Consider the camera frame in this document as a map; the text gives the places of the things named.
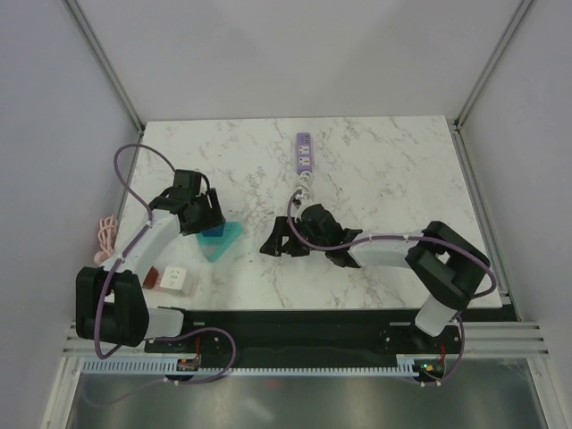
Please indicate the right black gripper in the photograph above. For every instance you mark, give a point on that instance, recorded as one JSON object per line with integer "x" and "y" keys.
{"x": 273, "y": 246}

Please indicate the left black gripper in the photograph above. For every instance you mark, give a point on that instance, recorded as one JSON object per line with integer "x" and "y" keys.
{"x": 213, "y": 215}

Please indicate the teal triangular power strip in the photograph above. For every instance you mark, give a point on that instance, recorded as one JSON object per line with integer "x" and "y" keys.
{"x": 214, "y": 248}

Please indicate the purple power strip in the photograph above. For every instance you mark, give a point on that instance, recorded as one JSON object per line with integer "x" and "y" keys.
{"x": 304, "y": 153}

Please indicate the blue cube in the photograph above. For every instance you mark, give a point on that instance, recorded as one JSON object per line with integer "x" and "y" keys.
{"x": 217, "y": 231}

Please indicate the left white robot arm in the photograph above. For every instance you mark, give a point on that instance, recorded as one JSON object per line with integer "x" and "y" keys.
{"x": 110, "y": 303}

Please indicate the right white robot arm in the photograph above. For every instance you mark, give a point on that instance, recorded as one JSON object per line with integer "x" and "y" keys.
{"x": 450, "y": 268}

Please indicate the white cube socket adapter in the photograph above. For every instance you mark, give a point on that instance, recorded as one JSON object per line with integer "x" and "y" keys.
{"x": 174, "y": 280}

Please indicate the orange patterned block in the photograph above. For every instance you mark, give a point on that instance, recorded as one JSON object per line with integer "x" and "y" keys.
{"x": 152, "y": 278}

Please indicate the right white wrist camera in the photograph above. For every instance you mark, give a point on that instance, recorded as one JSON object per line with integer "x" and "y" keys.
{"x": 306, "y": 196}

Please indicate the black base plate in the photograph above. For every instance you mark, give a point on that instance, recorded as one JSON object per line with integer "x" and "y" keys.
{"x": 307, "y": 338}

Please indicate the white slotted cable duct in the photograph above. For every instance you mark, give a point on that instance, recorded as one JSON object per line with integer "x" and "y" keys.
{"x": 179, "y": 366}

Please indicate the left aluminium frame post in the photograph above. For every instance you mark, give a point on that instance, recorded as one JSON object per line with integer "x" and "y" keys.
{"x": 81, "y": 21}

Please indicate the aluminium frame post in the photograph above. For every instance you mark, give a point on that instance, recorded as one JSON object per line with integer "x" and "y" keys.
{"x": 81, "y": 21}
{"x": 516, "y": 19}

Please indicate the right aluminium frame post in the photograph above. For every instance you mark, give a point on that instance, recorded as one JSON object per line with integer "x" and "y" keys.
{"x": 516, "y": 19}

